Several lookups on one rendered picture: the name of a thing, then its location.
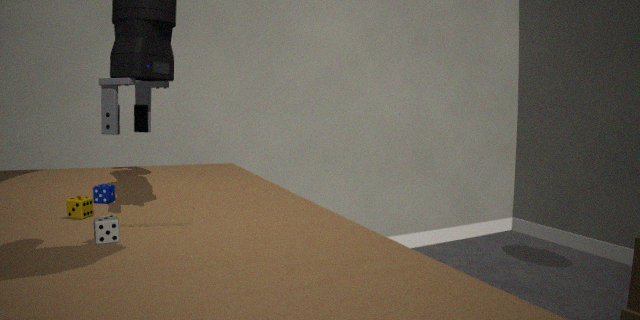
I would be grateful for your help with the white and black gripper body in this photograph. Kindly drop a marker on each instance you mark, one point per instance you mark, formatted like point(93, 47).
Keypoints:
point(143, 32)

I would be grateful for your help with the white die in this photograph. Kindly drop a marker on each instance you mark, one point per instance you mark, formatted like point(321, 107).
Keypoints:
point(106, 229)

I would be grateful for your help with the blue die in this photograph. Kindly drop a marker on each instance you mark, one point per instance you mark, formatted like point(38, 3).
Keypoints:
point(104, 194)

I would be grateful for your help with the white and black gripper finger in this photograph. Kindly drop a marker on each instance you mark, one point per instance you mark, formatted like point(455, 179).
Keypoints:
point(142, 107)
point(109, 103)

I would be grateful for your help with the yellow die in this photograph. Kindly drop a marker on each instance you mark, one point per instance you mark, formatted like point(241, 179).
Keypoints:
point(79, 207)

